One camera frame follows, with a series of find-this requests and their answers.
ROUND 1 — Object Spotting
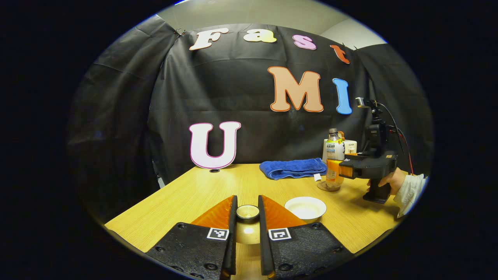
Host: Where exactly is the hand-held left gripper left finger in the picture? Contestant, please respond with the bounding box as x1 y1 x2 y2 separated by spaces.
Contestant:
145 195 238 280

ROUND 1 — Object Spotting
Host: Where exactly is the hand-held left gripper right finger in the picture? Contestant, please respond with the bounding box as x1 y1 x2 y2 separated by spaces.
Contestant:
258 195 354 280

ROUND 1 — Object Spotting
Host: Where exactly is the labelled plastic water bottle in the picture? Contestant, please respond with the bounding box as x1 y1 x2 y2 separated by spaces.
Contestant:
325 128 346 190

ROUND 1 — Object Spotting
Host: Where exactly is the round cork coaster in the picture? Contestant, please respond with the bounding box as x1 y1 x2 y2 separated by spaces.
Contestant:
317 180 342 192

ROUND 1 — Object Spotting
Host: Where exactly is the white teacup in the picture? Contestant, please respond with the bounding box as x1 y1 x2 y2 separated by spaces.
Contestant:
284 196 327 224

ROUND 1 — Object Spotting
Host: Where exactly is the white toaster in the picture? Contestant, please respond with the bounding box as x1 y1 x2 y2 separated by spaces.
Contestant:
322 139 358 164

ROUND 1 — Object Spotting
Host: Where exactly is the blue folded towel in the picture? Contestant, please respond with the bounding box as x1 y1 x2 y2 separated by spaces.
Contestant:
259 158 328 182

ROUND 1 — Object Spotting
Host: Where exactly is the black backdrop cloth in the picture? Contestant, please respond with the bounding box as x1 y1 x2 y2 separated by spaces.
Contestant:
68 16 434 210

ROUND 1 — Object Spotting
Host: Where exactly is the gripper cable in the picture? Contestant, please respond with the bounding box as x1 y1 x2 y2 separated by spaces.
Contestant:
379 103 414 175

